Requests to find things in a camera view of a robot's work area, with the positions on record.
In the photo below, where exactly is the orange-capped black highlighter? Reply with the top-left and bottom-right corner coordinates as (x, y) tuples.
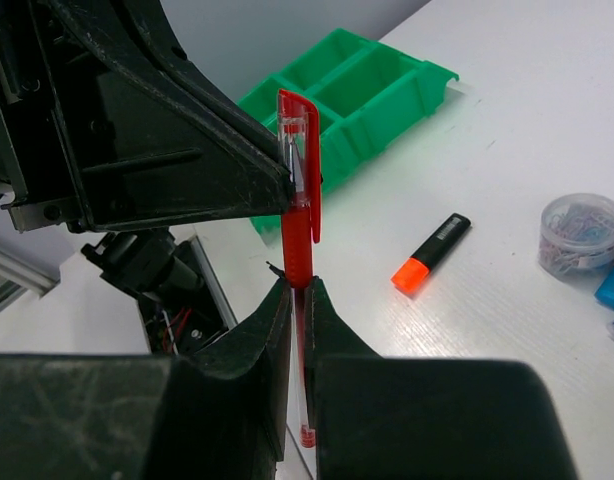
(391, 213), (471, 295)

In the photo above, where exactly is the clear jar of paperclips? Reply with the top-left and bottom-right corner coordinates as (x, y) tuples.
(538, 193), (614, 278)

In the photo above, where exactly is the red transparent pen cap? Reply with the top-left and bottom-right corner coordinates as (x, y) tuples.
(277, 89), (322, 243)

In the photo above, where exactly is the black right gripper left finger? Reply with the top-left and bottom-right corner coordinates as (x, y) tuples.
(0, 279), (291, 479)

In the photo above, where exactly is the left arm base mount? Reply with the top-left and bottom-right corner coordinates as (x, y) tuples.
(81, 229), (237, 357)

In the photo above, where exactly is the red gel pen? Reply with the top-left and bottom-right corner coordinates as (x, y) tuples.
(281, 207), (316, 449)

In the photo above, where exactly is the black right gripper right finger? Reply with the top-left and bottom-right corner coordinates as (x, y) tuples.
(305, 278), (578, 479)

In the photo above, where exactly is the green four-compartment plastic bin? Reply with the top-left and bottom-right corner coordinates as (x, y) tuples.
(235, 27), (461, 247)

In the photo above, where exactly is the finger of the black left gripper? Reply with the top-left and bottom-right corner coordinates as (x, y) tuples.
(51, 1), (293, 231)

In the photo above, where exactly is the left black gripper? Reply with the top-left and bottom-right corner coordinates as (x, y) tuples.
(0, 1), (97, 233)

